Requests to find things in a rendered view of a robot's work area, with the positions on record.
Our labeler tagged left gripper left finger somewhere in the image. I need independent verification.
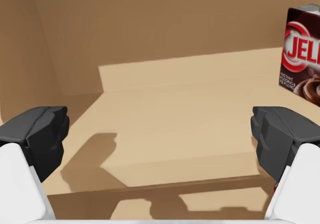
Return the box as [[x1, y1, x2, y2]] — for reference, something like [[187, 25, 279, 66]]
[[0, 106, 70, 221]]

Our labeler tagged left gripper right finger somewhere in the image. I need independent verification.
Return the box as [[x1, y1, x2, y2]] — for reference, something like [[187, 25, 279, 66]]
[[250, 106, 320, 221]]

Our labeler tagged dark brown and red carton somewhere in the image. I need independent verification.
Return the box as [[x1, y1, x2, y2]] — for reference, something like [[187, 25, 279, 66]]
[[278, 3, 320, 108]]

